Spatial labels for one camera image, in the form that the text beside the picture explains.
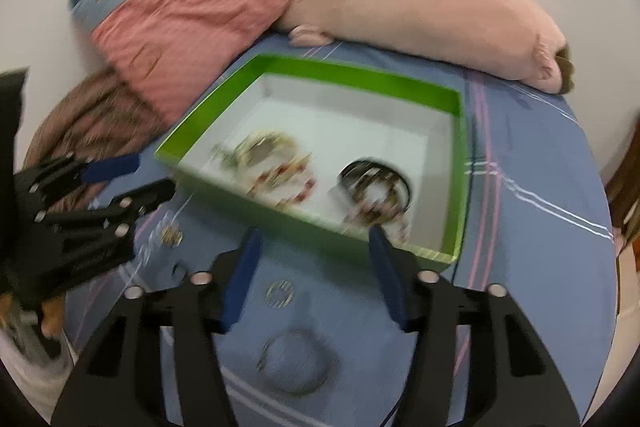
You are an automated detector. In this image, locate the red pink bead bracelet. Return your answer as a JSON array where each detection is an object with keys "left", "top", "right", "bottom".
[{"left": 247, "top": 159, "right": 318, "bottom": 210}]

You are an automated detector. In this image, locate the green cardboard box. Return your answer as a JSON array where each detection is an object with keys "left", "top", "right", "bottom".
[{"left": 154, "top": 52, "right": 471, "bottom": 264}]

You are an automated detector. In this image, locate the white clothing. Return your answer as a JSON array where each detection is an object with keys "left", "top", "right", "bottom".
[{"left": 0, "top": 327, "right": 76, "bottom": 418}]

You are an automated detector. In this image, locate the pastel pink bead bracelet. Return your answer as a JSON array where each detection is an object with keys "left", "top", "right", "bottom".
[{"left": 385, "top": 207, "right": 414, "bottom": 243}]

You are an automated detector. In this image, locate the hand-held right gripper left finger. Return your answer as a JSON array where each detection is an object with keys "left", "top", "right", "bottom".
[{"left": 50, "top": 227, "right": 264, "bottom": 427}]

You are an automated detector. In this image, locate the brown patterned blanket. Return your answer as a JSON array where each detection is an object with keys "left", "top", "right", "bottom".
[{"left": 22, "top": 67, "right": 168, "bottom": 218}]

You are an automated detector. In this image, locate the green jade bracelet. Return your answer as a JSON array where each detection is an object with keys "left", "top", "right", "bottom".
[{"left": 210, "top": 142, "right": 242, "bottom": 170}]

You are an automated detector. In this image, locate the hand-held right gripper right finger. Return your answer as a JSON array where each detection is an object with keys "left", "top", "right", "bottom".
[{"left": 367, "top": 224, "right": 581, "bottom": 427}]

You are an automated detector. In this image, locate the black wristwatch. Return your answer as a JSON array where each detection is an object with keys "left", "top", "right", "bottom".
[{"left": 336, "top": 158, "right": 415, "bottom": 212}]

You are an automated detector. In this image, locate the silver bangle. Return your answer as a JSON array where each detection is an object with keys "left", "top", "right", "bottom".
[{"left": 256, "top": 329, "right": 333, "bottom": 395}]

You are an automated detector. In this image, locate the brown bead bracelet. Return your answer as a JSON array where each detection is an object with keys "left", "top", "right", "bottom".
[{"left": 345, "top": 177, "right": 406, "bottom": 228}]

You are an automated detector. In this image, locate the pink plush pig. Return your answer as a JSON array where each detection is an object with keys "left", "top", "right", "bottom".
[{"left": 274, "top": 0, "right": 576, "bottom": 96}]

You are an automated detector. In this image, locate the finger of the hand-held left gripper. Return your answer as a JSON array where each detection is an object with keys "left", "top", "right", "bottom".
[
  {"left": 90, "top": 179, "right": 177, "bottom": 238},
  {"left": 15, "top": 152, "right": 141, "bottom": 208}
]

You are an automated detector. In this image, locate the blue checked bed sheet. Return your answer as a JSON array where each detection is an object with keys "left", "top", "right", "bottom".
[{"left": 62, "top": 32, "right": 616, "bottom": 427}]

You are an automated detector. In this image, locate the wooden chair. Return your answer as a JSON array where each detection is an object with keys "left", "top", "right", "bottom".
[{"left": 602, "top": 142, "right": 640, "bottom": 248}]

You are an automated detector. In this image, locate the person's left hand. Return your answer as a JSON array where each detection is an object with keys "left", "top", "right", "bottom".
[{"left": 37, "top": 297, "right": 66, "bottom": 339}]

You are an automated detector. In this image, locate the white wristwatch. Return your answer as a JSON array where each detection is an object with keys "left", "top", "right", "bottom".
[{"left": 235, "top": 132, "right": 301, "bottom": 172}]

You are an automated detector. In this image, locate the pink dotted plush pillow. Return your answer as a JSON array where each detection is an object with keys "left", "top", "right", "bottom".
[{"left": 69, "top": 0, "right": 333, "bottom": 128}]

